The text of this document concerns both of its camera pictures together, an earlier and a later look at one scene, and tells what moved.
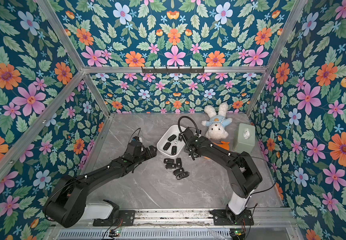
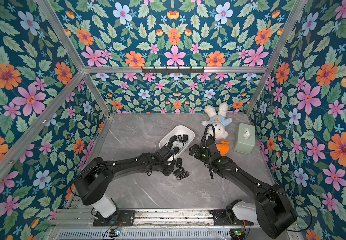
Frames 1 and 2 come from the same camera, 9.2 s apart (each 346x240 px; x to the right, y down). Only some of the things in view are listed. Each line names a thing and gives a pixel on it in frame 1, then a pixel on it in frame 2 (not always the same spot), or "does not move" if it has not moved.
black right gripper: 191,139 to 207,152
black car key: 178,171 does not move
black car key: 178,162 does not move
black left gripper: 153,153 to 171,167
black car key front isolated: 172,138 does not move
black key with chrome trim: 182,175 does not move
